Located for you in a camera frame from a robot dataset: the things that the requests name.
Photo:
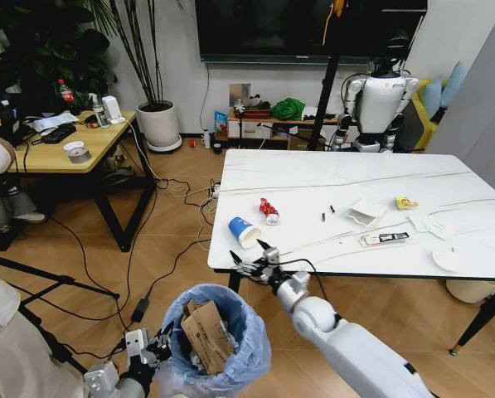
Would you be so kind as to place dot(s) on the black and white wrapper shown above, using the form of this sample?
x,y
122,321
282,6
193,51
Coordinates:
x,y
384,238

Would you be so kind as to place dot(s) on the black bottle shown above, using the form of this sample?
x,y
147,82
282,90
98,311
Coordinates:
x,y
8,118

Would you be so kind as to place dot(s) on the white round plant pot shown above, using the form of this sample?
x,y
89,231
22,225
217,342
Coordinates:
x,y
159,122

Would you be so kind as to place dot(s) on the wooden table black legs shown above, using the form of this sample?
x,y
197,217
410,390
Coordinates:
x,y
52,157

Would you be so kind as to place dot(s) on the white papers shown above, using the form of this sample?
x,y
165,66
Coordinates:
x,y
50,122

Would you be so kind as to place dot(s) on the black power adapter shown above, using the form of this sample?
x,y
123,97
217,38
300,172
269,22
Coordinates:
x,y
141,307

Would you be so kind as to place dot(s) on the dark leafy plant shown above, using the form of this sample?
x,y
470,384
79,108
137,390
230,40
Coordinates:
x,y
52,41

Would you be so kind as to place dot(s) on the blue plastic bin liner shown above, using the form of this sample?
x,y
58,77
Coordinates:
x,y
251,331

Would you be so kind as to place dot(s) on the white marble table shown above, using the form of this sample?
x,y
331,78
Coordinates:
x,y
355,174

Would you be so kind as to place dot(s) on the clear spray bottle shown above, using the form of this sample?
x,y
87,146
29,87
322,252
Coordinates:
x,y
98,112

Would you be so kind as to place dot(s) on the tall thin-stemmed plant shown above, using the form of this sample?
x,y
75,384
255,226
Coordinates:
x,y
143,49

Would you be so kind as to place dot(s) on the red label cola bottle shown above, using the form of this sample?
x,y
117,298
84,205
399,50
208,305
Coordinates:
x,y
66,96

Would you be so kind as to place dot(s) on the grey partition panel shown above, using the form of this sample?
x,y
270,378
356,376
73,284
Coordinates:
x,y
471,91

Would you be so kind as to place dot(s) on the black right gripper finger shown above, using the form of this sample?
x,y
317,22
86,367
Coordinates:
x,y
239,262
264,245

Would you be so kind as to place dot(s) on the white humanoid robot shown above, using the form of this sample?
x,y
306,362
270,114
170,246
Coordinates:
x,y
381,99

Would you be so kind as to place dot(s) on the grey tape roll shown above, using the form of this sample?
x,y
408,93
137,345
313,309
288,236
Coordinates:
x,y
77,152

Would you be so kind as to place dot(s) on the brown flattened cardboard box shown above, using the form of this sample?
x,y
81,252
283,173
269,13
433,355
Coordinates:
x,y
207,336

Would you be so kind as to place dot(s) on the black pouch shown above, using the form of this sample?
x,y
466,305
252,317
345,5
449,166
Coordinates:
x,y
58,133

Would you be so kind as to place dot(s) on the small white bottle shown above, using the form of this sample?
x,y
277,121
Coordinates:
x,y
206,139

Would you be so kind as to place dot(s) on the yellow crumpled wrapper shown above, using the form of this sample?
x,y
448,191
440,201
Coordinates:
x,y
405,203

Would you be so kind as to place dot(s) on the white paper plate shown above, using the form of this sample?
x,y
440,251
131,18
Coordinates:
x,y
452,256

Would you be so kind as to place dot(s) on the white trash bin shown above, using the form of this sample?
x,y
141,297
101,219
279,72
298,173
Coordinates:
x,y
170,383

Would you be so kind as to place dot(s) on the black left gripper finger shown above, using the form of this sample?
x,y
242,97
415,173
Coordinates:
x,y
161,355
166,332

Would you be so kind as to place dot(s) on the white box device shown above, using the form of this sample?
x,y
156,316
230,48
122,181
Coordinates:
x,y
112,108

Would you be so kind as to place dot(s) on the silver wall plate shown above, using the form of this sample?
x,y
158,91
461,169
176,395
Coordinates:
x,y
239,94

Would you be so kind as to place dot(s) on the white round container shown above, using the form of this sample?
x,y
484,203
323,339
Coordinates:
x,y
473,290

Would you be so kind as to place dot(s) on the low wooden cabinet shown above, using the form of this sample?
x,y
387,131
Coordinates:
x,y
251,128

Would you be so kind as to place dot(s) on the crumpled white food box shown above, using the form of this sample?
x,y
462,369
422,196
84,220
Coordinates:
x,y
365,212

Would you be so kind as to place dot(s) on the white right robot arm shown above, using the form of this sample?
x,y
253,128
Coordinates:
x,y
355,344

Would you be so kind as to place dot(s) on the crushed red drink can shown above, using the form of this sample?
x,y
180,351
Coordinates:
x,y
269,211

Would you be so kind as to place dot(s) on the white crumpled napkin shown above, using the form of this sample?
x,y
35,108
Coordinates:
x,y
431,226

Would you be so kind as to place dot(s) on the blue paper cup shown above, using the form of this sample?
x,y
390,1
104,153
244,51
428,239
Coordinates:
x,y
241,230

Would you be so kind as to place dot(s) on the black camera tripod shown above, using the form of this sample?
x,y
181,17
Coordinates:
x,y
52,282

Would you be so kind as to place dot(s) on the yellow sofa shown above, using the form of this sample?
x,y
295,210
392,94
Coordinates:
x,y
421,122

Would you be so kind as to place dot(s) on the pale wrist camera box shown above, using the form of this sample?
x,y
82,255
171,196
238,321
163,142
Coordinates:
x,y
134,342
273,255

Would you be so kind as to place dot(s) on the blue snack bag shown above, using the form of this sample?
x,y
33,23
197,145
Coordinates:
x,y
220,122

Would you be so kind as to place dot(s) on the green cloth bundle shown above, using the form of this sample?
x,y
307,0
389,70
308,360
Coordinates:
x,y
287,109

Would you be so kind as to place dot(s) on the light blue cushion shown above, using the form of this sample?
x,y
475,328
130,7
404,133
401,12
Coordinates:
x,y
455,79
431,96

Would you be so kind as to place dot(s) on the white power strip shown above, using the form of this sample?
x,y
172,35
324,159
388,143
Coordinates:
x,y
214,190

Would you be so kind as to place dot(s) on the black stand pole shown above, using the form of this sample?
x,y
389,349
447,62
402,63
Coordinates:
x,y
323,103

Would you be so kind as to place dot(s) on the black flat screen television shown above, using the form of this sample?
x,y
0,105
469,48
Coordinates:
x,y
272,25

